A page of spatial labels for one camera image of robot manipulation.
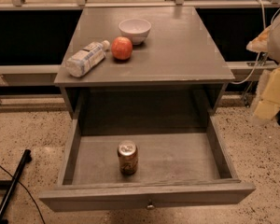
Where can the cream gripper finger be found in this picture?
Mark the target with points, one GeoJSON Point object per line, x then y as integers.
{"type": "Point", "coordinates": [260, 43]}
{"type": "Point", "coordinates": [266, 104]}

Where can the orange soda can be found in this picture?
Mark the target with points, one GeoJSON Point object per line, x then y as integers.
{"type": "Point", "coordinates": [128, 157]}

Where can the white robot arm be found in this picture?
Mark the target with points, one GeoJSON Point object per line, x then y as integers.
{"type": "Point", "coordinates": [274, 40]}

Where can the grey open drawer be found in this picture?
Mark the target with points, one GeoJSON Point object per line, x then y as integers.
{"type": "Point", "coordinates": [176, 169]}

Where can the grey wooden cabinet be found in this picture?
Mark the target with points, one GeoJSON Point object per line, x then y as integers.
{"type": "Point", "coordinates": [178, 49]}

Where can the white ceramic bowl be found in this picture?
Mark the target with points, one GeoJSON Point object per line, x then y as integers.
{"type": "Point", "coordinates": [137, 30]}

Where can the red apple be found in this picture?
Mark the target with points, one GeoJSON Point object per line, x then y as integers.
{"type": "Point", "coordinates": [122, 48]}

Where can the clear plastic water bottle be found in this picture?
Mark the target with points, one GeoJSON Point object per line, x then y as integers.
{"type": "Point", "coordinates": [85, 59]}

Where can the black stand leg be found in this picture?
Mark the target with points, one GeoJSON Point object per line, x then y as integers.
{"type": "Point", "coordinates": [15, 179]}

